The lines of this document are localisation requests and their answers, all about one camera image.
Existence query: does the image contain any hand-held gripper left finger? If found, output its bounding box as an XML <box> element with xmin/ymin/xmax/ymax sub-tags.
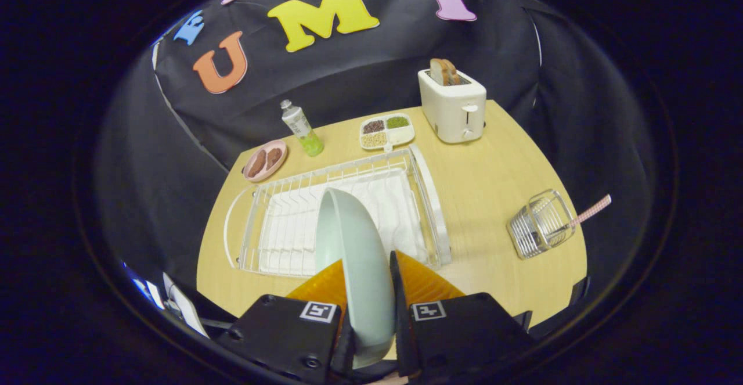
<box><xmin>216</xmin><ymin>259</ymin><xmax>356</xmax><ymax>385</ymax></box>

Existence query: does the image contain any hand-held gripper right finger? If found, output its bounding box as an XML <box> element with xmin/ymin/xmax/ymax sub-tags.
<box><xmin>389</xmin><ymin>250</ymin><xmax>535</xmax><ymax>380</ymax></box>

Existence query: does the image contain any light green plate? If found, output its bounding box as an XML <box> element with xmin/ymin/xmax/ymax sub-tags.
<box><xmin>315</xmin><ymin>188</ymin><xmax>397</xmax><ymax>369</ymax></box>

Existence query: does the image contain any white wire dish rack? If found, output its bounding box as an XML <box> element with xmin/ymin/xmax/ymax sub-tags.
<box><xmin>223</xmin><ymin>144</ymin><xmax>452</xmax><ymax>277</ymax></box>

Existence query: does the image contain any metal wire basket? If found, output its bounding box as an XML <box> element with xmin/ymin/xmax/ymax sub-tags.
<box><xmin>507</xmin><ymin>189</ymin><xmax>576</xmax><ymax>259</ymax></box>

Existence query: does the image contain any checkered handle spoon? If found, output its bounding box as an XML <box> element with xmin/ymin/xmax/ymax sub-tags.
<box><xmin>566</xmin><ymin>195</ymin><xmax>612</xmax><ymax>229</ymax></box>

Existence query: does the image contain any pink oval dish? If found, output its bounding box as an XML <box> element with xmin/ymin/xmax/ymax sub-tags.
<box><xmin>243</xmin><ymin>139</ymin><xmax>288</xmax><ymax>183</ymax></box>

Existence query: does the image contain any white drip tray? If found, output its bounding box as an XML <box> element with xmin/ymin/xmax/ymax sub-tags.
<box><xmin>258</xmin><ymin>173</ymin><xmax>430</xmax><ymax>275</ymax></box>

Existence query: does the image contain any white divided grain tray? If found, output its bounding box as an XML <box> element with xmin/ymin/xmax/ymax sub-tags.
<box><xmin>359</xmin><ymin>113</ymin><xmax>416</xmax><ymax>153</ymax></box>

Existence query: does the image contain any white toaster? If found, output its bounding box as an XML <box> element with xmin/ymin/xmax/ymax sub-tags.
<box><xmin>418</xmin><ymin>69</ymin><xmax>487</xmax><ymax>144</ymax></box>

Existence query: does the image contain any clear bottle green liquid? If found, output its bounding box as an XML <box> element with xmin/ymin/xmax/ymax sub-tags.
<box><xmin>280</xmin><ymin>99</ymin><xmax>324</xmax><ymax>157</ymax></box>

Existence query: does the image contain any brown bread slice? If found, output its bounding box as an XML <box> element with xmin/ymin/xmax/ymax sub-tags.
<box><xmin>430</xmin><ymin>58</ymin><xmax>460</xmax><ymax>87</ymax></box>

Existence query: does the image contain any black backdrop cloth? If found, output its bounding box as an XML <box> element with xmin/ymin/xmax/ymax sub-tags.
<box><xmin>96</xmin><ymin>0</ymin><xmax>657</xmax><ymax>328</ymax></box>

